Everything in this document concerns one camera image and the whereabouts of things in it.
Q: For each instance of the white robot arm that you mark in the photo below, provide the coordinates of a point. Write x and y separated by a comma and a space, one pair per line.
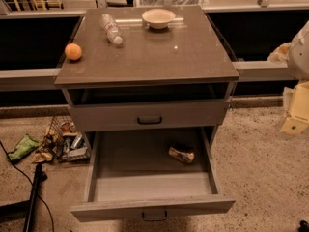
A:
296, 55

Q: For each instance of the crumpled yellow snack wrapper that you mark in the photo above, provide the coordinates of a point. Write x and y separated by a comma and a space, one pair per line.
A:
40, 157

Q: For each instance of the orange soda can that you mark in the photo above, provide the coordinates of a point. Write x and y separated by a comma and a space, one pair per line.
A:
184, 157

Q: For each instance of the white ceramic bowl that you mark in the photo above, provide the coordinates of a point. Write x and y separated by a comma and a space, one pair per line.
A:
158, 18

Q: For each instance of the clear plastic water bottle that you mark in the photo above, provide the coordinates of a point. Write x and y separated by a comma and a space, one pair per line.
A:
111, 29

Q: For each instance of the green chip bag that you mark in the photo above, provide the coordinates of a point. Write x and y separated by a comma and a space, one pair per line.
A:
24, 147

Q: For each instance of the wire basket with trash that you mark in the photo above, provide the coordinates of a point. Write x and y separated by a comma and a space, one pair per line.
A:
64, 141

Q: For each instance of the black stand leg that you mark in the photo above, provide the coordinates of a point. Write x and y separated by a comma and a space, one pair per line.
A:
24, 209

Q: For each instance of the closed grey middle drawer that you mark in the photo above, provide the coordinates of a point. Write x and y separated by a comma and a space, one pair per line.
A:
123, 117

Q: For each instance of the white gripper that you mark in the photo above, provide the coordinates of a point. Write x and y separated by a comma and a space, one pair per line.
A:
299, 57

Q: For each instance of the open grey bottom drawer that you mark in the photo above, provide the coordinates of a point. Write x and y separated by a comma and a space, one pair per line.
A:
131, 172

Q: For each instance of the orange ball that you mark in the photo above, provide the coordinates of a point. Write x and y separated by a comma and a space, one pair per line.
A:
73, 52

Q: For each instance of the black lower drawer handle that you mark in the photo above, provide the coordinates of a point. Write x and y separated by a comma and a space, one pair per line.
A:
154, 216

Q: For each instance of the black drawer handle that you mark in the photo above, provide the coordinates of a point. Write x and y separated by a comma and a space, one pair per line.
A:
154, 216
152, 120

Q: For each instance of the grey drawer cabinet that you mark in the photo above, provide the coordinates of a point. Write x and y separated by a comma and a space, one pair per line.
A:
184, 62

